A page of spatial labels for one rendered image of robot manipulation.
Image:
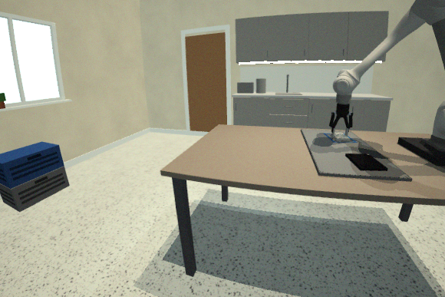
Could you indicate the black rectangular frame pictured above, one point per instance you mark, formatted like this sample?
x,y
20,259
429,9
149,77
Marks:
x,y
365,161

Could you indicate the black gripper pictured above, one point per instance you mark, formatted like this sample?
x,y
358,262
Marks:
x,y
342,111

